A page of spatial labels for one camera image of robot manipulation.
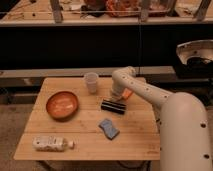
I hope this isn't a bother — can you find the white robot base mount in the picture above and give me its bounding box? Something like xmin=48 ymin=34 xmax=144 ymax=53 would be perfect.
xmin=176 ymin=39 xmax=213 ymax=65

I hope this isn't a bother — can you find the blue sponge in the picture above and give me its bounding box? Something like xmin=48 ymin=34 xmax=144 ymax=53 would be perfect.
xmin=99 ymin=119 xmax=120 ymax=140

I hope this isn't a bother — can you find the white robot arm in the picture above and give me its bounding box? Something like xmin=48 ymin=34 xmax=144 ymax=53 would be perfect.
xmin=111 ymin=66 xmax=213 ymax=171

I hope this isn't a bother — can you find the wooden folding table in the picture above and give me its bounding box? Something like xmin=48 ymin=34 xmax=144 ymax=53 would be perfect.
xmin=14 ymin=78 xmax=160 ymax=161

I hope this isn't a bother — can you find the translucent plastic cup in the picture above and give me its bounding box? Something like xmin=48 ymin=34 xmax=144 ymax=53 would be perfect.
xmin=84 ymin=72 xmax=99 ymax=94

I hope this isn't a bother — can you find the orange handled tool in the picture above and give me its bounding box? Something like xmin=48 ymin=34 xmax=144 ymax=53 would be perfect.
xmin=122 ymin=89 xmax=133 ymax=100

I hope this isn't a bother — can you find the orange bowl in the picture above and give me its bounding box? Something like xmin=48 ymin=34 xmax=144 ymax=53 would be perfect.
xmin=46 ymin=91 xmax=78 ymax=120

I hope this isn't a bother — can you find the white plastic bottle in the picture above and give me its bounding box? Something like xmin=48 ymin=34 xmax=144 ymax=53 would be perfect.
xmin=32 ymin=136 xmax=75 ymax=152

